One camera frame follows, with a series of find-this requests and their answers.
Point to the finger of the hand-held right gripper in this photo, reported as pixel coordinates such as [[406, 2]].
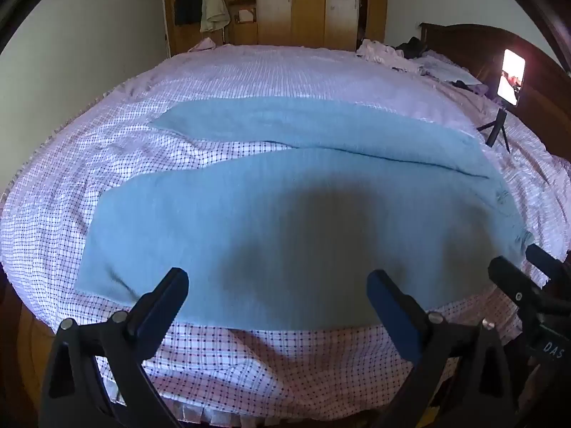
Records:
[[548, 261], [519, 283]]

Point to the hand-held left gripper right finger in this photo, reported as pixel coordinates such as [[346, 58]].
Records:
[[392, 316]]

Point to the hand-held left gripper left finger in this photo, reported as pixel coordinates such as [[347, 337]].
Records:
[[167, 296]]

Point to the light blue pants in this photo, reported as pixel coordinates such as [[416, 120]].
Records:
[[285, 214]]

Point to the small black tripod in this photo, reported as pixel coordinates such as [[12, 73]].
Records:
[[496, 127]]

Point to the pink checkered bed sheet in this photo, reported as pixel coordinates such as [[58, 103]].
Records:
[[111, 142]]

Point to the smartphone with lit screen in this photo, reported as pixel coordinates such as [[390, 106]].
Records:
[[511, 78]]

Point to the dark wooden headboard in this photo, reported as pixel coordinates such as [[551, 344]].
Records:
[[531, 71]]

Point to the black crumpled garment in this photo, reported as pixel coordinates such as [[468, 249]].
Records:
[[412, 47]]

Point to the small pink cloth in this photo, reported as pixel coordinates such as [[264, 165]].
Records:
[[203, 44]]

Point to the pink crumpled garment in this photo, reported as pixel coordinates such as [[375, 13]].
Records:
[[379, 53]]

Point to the pale pink box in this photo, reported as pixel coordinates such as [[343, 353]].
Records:
[[245, 16]]

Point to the beige hanging jacket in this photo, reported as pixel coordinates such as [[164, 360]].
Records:
[[213, 4]]

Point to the black hanging jacket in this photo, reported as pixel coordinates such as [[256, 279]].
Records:
[[187, 0]]

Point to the wooden wardrobe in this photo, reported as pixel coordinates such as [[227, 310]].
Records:
[[308, 4]]

